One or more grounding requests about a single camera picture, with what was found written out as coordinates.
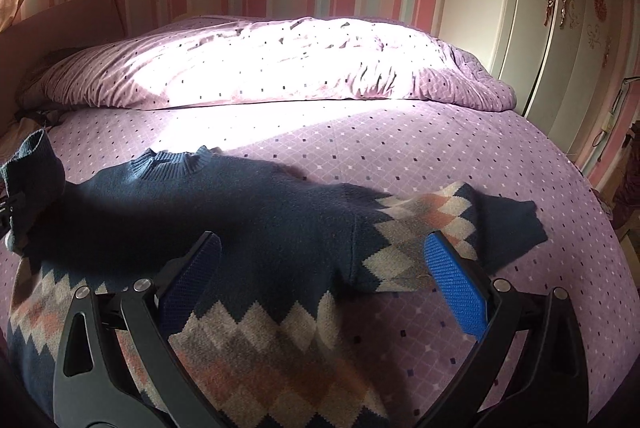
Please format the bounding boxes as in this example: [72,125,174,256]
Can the navy argyle knit sweater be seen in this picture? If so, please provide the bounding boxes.
[1,130,547,427]

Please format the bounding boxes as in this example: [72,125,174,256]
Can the purple dotted bed sheet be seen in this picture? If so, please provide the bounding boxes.
[0,97,624,428]

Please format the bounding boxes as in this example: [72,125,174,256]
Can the brown padded headboard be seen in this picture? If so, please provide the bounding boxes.
[0,0,126,131]

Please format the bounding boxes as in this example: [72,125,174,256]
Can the purple dotted folded duvet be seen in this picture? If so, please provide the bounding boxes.
[15,16,516,112]

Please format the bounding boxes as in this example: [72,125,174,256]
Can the white decorated wardrobe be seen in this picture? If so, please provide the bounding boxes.
[499,0,617,152]

